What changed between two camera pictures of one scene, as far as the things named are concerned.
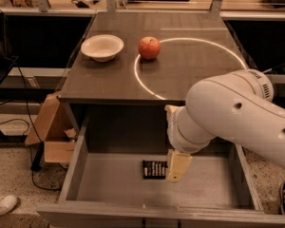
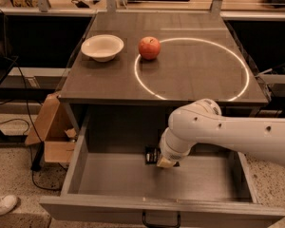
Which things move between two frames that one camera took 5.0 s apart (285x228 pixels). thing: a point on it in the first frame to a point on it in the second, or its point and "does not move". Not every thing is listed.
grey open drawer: (104, 186) does not move
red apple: (149, 47) does not move
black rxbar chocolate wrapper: (154, 169) to (152, 155)
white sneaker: (3, 205) does not move
